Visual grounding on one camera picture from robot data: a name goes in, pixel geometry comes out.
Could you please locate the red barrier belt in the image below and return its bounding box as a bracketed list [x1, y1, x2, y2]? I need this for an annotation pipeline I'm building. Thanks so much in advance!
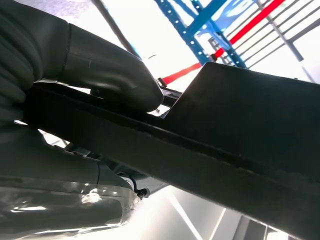
[161, 0, 286, 86]

